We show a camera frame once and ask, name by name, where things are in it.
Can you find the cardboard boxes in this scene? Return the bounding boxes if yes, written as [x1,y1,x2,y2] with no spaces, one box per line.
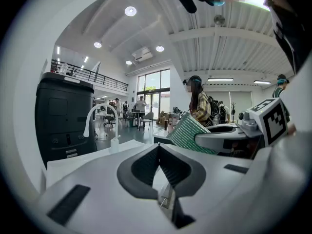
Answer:
[156,110,171,125]

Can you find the glass entrance doors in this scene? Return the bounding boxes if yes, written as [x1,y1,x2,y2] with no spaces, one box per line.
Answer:
[137,69,171,119]

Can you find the green white dish sponge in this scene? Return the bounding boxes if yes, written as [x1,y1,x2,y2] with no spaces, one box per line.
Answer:
[166,111,217,155]

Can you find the black office chair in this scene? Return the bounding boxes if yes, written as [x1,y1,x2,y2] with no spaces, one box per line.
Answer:
[103,102,117,128]

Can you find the white ceiling air conditioner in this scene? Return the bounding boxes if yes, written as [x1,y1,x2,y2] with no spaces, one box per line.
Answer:
[131,46,154,62]

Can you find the white curved faucet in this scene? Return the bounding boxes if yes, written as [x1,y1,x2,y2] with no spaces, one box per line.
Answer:
[83,103,121,154]

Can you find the yellow plaid cloth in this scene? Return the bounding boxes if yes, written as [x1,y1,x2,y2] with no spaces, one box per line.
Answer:
[184,75,212,126]

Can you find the person's right forearm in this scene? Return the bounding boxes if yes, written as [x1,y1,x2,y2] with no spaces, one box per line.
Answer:
[287,122,297,137]

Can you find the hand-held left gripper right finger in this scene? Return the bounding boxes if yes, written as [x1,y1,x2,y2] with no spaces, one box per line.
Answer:
[158,143,255,234]

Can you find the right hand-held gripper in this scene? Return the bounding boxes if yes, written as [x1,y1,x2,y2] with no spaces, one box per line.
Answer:
[195,97,291,154]

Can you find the person's black top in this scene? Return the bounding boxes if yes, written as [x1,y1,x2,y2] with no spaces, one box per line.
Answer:
[264,0,307,75]

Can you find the grey dining chair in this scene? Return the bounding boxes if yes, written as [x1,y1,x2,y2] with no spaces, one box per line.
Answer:
[142,112,155,133]

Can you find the black round table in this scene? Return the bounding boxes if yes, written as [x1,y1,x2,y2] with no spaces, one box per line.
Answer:
[129,110,147,131]

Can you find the black mezzanine railing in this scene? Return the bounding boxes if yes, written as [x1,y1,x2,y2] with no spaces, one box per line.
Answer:
[50,59,129,92]

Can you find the dark grey cabinet machine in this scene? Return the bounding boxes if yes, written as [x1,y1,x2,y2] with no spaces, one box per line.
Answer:
[35,72,98,169]

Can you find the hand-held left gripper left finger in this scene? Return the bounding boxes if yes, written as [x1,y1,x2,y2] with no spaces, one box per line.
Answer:
[36,143,176,234]

